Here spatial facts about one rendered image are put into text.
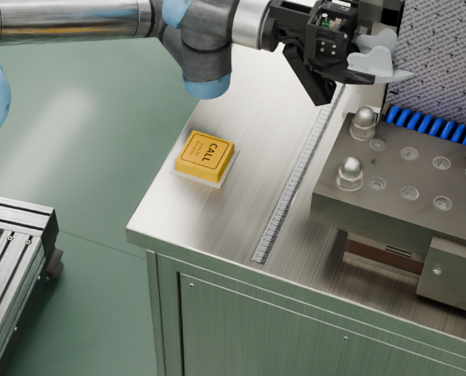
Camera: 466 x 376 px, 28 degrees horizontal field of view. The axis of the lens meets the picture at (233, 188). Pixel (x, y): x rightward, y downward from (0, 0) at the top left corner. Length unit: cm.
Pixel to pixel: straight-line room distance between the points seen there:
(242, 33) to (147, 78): 157
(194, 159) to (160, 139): 129
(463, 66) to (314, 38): 20
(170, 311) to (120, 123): 132
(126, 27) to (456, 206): 56
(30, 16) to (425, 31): 54
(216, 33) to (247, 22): 5
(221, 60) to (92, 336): 109
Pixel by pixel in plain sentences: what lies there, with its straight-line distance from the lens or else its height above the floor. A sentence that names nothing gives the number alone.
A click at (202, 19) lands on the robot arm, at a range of 133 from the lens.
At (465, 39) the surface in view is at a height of 118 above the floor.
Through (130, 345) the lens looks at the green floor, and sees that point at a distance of 230.
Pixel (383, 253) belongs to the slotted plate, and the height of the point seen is 93.
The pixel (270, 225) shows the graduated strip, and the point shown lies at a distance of 136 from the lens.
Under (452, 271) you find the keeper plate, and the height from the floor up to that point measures 98.
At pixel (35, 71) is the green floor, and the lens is 294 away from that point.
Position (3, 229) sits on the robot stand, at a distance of 225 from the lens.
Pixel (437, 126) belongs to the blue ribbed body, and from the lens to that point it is 133.
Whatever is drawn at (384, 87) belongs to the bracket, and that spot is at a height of 98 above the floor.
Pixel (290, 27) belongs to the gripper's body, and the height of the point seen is 113.
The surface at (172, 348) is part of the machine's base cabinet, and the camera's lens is 160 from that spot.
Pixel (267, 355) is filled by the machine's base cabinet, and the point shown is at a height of 68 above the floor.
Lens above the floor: 198
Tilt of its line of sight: 50 degrees down
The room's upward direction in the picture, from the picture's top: 1 degrees clockwise
